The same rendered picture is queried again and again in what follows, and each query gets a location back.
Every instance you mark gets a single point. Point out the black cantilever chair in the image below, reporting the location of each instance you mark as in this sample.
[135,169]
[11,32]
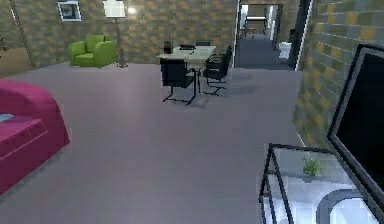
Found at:
[218,68]
[175,75]
[202,43]

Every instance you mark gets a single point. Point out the pale glass dining table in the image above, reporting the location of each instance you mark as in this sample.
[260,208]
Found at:
[191,53]

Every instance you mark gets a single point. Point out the black pen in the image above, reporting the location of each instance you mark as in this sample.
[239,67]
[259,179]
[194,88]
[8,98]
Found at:
[191,52]

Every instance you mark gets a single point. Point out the black laptop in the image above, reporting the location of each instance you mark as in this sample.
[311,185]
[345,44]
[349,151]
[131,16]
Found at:
[187,47]

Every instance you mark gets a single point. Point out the dark brown box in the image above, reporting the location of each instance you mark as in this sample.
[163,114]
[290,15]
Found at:
[168,47]

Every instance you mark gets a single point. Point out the green armchair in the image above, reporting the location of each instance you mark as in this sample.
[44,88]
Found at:
[95,53]

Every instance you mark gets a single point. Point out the white shade floor lamp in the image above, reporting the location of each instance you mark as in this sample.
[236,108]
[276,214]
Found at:
[115,10]

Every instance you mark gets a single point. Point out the small green house plant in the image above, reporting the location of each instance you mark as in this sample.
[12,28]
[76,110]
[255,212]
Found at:
[311,166]

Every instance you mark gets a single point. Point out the black room door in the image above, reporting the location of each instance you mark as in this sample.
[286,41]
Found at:
[299,33]

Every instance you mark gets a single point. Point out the magenta sofa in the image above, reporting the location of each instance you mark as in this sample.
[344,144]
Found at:
[31,126]

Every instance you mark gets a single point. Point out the black television set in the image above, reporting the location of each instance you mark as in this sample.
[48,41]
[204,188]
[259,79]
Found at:
[365,123]

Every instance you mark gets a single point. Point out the tan wooden cabinet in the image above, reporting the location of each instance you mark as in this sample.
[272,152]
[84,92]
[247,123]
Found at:
[14,61]

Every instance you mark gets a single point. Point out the black frame glass stand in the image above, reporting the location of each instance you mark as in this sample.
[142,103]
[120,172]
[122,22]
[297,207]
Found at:
[300,190]

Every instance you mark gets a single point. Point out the white framed wall picture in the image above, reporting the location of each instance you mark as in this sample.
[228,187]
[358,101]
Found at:
[69,10]

